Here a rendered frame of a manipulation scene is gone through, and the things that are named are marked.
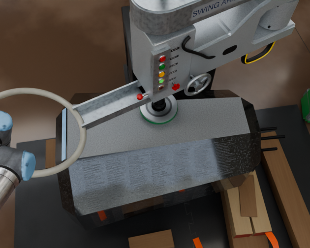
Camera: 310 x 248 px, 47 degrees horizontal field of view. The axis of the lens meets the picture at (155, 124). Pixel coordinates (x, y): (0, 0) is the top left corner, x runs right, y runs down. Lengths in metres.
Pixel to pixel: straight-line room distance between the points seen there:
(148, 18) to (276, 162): 1.85
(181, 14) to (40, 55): 2.38
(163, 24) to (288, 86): 2.24
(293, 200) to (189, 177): 1.00
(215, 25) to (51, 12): 2.49
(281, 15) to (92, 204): 1.40
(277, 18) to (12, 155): 1.36
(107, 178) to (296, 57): 2.33
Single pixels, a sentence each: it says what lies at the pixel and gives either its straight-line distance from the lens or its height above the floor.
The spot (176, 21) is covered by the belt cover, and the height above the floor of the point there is 1.66.
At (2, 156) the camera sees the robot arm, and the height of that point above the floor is 1.60.
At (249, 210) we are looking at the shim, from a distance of 2.56.
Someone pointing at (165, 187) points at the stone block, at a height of 0.68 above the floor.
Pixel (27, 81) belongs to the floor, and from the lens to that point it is 3.42.
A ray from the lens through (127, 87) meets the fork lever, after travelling 1.82.
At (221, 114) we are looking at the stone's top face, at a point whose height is 0.86.
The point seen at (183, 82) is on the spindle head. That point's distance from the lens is 1.73.
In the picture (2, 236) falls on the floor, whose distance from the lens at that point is 2.89.
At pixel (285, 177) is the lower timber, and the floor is 0.12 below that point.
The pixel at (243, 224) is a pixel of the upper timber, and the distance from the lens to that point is 2.54.
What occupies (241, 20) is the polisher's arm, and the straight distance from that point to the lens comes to 1.69.
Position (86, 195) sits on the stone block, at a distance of 2.06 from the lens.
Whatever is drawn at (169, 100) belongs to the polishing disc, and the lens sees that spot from 2.05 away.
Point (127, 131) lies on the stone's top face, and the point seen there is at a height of 0.86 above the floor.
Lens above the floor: 2.64
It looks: 61 degrees down
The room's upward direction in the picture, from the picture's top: 2 degrees clockwise
